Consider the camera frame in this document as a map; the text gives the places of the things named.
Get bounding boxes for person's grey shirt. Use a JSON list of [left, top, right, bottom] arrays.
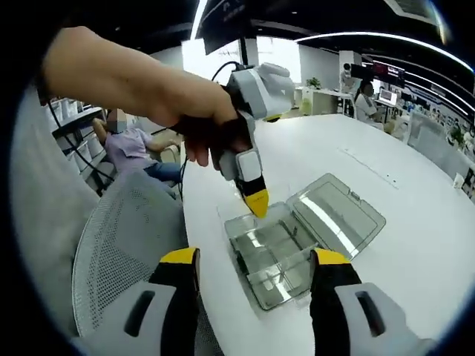
[[9, 103, 112, 340]]

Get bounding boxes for clear grey guide fixture box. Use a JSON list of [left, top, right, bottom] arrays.
[[223, 172, 387, 312]]

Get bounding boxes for ceiling light strips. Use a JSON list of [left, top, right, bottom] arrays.
[[191, 0, 474, 73]]

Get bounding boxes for white mesh office chair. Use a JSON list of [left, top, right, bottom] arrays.
[[72, 172, 223, 356]]

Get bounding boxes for person's left hand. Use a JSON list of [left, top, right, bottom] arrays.
[[163, 83, 242, 168]]

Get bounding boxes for metal rack with white bins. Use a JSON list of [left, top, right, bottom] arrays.
[[46, 95, 119, 197]]

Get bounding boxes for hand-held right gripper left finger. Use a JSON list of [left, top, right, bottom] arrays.
[[70, 246, 203, 356]]

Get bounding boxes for black monitor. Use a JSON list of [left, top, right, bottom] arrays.
[[195, 0, 261, 56]]

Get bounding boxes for white counter cabinet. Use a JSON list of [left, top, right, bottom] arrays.
[[301, 87, 356, 116]]

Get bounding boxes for hanging display screen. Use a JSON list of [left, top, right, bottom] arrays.
[[372, 61, 406, 88]]

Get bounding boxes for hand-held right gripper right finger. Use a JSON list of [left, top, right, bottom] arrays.
[[309, 247, 437, 356]]

